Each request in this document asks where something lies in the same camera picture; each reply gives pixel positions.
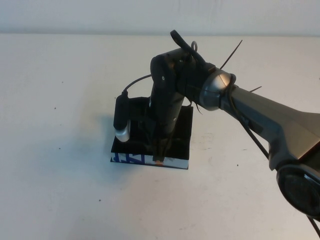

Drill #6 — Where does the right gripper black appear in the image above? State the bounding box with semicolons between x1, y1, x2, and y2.
148;95;186;163

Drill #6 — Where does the black glasses case box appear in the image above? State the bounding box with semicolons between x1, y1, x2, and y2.
109;96;195;171

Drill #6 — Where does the right wrist camera bracket black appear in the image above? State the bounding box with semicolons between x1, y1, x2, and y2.
128;97;156;141

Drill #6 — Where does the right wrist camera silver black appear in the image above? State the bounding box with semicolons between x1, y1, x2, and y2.
113;92;132;144

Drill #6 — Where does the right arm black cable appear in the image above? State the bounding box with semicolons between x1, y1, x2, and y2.
123;29;320;232

